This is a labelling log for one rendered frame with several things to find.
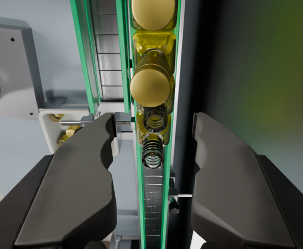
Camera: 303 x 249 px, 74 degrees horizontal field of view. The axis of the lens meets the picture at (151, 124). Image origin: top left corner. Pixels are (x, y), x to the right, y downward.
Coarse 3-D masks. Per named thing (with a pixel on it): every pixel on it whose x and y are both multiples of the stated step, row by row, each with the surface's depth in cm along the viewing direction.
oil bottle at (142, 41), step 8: (136, 32) 26; (144, 32) 25; (152, 32) 25; (160, 32) 25; (168, 32) 25; (136, 40) 24; (144, 40) 24; (152, 40) 23; (160, 40) 23; (168, 40) 24; (136, 48) 24; (144, 48) 24; (160, 48) 24; (168, 48) 24; (136, 56) 24; (168, 56) 24; (136, 64) 25
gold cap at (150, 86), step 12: (144, 60) 18; (156, 60) 18; (144, 72) 16; (156, 72) 16; (168, 72) 17; (132, 84) 16; (144, 84) 16; (156, 84) 16; (168, 84) 16; (132, 96) 17; (144, 96) 17; (156, 96) 17; (168, 96) 17
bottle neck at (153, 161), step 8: (144, 136) 30; (152, 136) 28; (160, 136) 29; (144, 144) 28; (152, 144) 27; (160, 144) 28; (144, 152) 26; (152, 152) 25; (160, 152) 26; (144, 160) 26; (152, 160) 28; (160, 160) 26; (152, 168) 27
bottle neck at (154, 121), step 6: (144, 108) 25; (150, 108) 23; (156, 108) 23; (162, 108) 24; (144, 114) 23; (150, 114) 22; (156, 114) 22; (162, 114) 22; (144, 120) 23; (150, 120) 25; (156, 120) 25; (162, 120) 24; (144, 126) 23; (150, 126) 24; (156, 126) 24; (162, 126) 23; (156, 132) 24
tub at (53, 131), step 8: (40, 112) 57; (48, 112) 57; (56, 112) 57; (64, 112) 57; (72, 112) 57; (80, 112) 57; (88, 112) 57; (104, 112) 57; (112, 112) 60; (40, 120) 58; (48, 120) 61; (64, 120) 67; (72, 120) 66; (48, 128) 61; (56, 128) 66; (64, 128) 68; (48, 136) 62; (56, 136) 66; (48, 144) 63; (56, 144) 66; (112, 144) 69; (112, 152) 66
